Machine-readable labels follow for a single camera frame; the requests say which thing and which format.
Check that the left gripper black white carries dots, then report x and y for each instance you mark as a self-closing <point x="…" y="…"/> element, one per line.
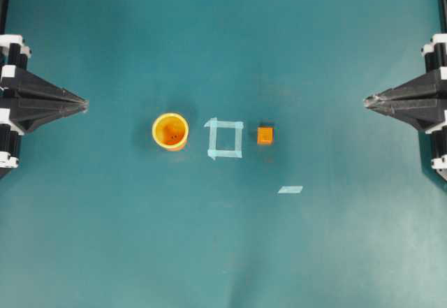
<point x="27" y="101"/>

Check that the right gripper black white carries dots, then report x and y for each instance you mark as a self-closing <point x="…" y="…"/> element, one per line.
<point x="426" y="113"/>

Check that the orange block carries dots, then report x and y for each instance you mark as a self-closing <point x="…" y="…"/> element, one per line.
<point x="265" y="135"/>

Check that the yellow orange cup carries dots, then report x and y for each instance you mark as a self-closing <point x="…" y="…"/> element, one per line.
<point x="170" y="131"/>

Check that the small light blue tape strip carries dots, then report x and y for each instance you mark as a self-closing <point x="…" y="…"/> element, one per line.
<point x="290" y="190"/>

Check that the light blue tape square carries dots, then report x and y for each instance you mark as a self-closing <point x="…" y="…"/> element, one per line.
<point x="225" y="139"/>

